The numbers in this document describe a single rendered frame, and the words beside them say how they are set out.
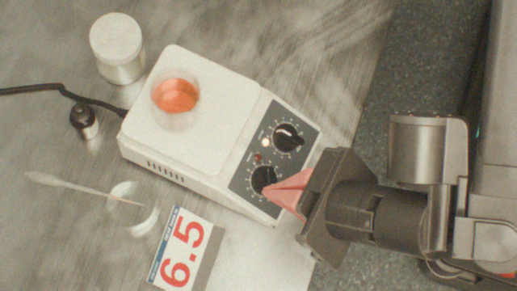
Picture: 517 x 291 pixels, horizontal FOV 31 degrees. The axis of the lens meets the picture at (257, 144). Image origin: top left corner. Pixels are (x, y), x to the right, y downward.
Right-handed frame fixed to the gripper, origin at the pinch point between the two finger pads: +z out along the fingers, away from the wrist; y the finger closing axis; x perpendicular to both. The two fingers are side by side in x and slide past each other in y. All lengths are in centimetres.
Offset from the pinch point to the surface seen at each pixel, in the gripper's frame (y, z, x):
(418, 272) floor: -24, 36, 85
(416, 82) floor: -61, 47, 74
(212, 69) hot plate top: -11.4, 12.6, -4.3
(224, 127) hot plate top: -5.9, 9.4, -1.5
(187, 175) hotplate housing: 0.1, 12.1, -0.5
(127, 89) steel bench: -8.0, 25.5, -3.5
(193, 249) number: 6.0, 12.5, 5.9
